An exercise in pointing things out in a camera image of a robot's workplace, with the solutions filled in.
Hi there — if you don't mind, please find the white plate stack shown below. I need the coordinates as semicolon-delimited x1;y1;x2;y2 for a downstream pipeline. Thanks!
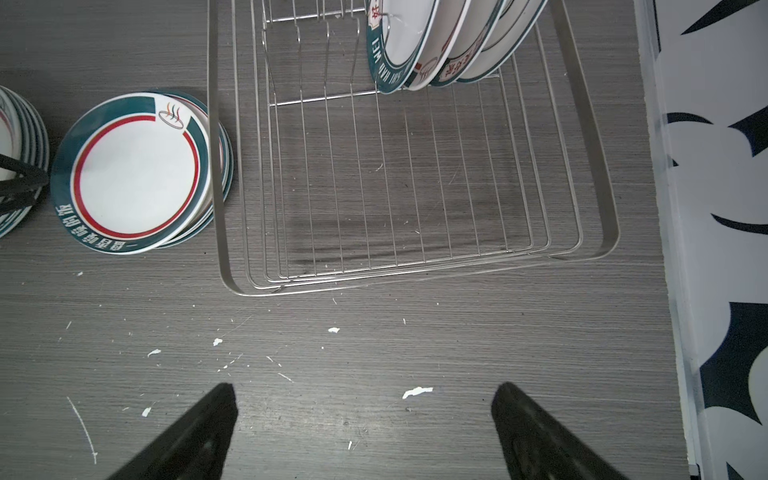
458;0;547;83

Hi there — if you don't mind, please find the small plate green lettered rim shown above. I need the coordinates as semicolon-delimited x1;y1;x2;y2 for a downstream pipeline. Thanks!
365;0;439;94

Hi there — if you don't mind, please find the white plate green red band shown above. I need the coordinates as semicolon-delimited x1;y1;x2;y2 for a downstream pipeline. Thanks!
50;91;212;255

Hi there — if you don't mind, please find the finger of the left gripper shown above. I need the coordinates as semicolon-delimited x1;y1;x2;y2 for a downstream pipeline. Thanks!
1;155;49;212

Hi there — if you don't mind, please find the wire dish rack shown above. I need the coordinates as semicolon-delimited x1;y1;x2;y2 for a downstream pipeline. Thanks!
206;1;620;298

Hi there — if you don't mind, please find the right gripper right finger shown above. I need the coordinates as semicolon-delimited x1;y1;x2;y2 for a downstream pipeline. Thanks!
491;382;626;479

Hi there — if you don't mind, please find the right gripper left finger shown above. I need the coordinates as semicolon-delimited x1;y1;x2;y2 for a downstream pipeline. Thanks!
111;383;238;479

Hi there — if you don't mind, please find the white plate green lettered rim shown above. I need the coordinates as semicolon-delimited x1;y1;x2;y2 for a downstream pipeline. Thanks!
1;86;51;238

